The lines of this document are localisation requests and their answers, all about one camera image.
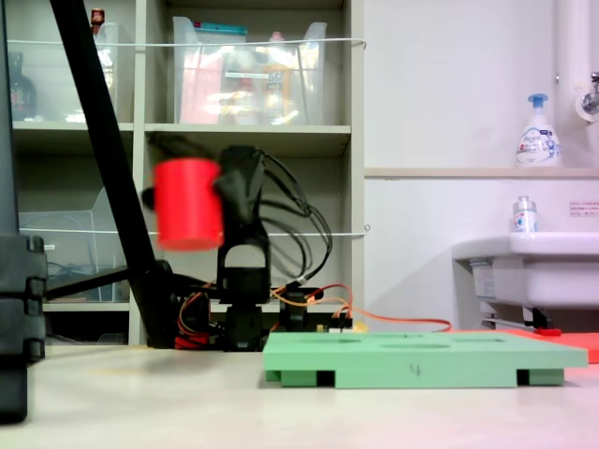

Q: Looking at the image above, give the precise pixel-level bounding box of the red cylinder block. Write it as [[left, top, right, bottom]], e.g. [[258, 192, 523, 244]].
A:
[[152, 157, 226, 252]]

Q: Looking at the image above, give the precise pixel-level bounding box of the beige shelf unit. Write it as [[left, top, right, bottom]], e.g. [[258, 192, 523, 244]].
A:
[[0, 0, 366, 347]]

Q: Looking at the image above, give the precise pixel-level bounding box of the black tripod with smooth legs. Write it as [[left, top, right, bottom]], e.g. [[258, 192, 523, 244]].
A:
[[46, 0, 188, 350]]

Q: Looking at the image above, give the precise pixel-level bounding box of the clear plastic file box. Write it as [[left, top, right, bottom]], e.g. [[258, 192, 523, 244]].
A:
[[18, 186, 135, 304]]

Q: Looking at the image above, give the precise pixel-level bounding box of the pink packet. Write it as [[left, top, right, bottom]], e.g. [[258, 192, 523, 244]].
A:
[[180, 49, 225, 125]]

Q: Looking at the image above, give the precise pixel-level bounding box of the yellow package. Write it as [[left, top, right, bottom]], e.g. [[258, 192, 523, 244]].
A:
[[260, 64, 295, 125]]

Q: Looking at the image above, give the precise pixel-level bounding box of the large clear plastic bin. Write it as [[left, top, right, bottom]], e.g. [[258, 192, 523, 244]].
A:
[[171, 16, 329, 126]]

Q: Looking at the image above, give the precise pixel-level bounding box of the blue edged plastic bag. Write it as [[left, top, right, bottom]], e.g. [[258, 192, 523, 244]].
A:
[[194, 21, 249, 46]]

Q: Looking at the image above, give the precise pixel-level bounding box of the dark glass bottle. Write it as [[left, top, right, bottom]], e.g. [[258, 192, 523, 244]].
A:
[[7, 51, 38, 123]]

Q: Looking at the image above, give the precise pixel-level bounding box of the small circuit board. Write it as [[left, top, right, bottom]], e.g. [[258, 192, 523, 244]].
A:
[[315, 311, 369, 336]]

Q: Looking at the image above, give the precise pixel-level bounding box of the green shape sorter board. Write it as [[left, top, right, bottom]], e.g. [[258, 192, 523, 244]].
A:
[[262, 330, 590, 390]]

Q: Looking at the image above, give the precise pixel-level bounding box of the small clear bottle blue label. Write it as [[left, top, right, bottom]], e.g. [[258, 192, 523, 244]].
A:
[[511, 195, 539, 234]]

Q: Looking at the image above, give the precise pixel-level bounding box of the white pump soap bottle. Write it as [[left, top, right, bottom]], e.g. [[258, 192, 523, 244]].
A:
[[515, 92, 562, 168]]

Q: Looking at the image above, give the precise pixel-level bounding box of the white sink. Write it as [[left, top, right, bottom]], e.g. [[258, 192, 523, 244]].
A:
[[451, 231, 599, 331]]

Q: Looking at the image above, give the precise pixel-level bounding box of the white vertical pipe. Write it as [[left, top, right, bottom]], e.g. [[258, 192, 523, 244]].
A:
[[553, 0, 599, 168]]

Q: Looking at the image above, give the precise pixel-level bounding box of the metal faucet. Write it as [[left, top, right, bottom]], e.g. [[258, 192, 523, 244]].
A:
[[574, 71, 599, 123]]

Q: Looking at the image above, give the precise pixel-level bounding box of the white cord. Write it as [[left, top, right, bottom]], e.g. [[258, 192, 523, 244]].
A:
[[7, 36, 368, 49], [18, 224, 372, 238]]

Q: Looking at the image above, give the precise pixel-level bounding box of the thin black wire pair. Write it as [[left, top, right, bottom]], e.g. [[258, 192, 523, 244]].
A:
[[261, 153, 334, 287]]

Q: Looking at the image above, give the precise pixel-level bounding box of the orange servo wire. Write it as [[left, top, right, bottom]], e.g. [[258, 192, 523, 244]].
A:
[[177, 290, 216, 338]]

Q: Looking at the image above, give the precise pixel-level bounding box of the red base mount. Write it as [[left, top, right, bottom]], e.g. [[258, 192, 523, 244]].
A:
[[175, 329, 214, 351]]

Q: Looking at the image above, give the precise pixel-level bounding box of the long orange wire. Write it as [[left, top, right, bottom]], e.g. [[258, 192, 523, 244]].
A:
[[270, 282, 453, 334]]

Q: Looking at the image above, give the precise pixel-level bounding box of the white wall sign red print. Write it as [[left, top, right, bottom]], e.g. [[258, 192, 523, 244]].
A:
[[568, 199, 599, 219]]

